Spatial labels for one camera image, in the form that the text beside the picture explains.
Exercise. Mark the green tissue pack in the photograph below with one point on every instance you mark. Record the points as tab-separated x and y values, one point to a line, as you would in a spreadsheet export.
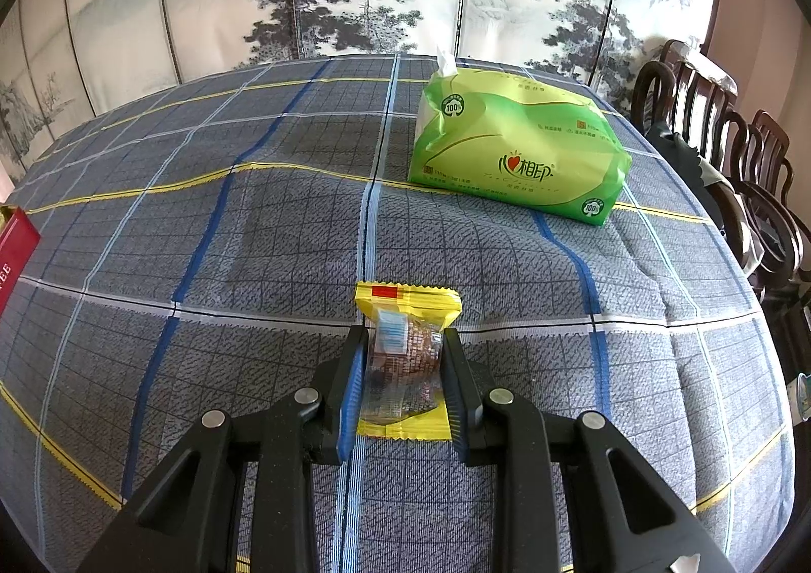
507	149

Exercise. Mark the dark wooden armchair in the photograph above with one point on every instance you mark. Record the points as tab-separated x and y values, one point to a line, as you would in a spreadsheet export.
770	149
690	92

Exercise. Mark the red and gold tin box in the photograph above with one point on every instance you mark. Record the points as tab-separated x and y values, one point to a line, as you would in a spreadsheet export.
16	256

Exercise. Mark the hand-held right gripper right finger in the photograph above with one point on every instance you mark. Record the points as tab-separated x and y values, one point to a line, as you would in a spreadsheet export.
459	395

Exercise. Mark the small yellow snack packet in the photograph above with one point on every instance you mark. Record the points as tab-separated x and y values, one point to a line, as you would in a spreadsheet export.
405	357

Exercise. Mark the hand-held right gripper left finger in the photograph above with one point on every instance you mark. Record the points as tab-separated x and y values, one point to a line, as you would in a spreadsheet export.
355	383

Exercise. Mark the dark cloth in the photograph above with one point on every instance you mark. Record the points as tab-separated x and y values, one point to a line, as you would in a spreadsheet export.
678	155

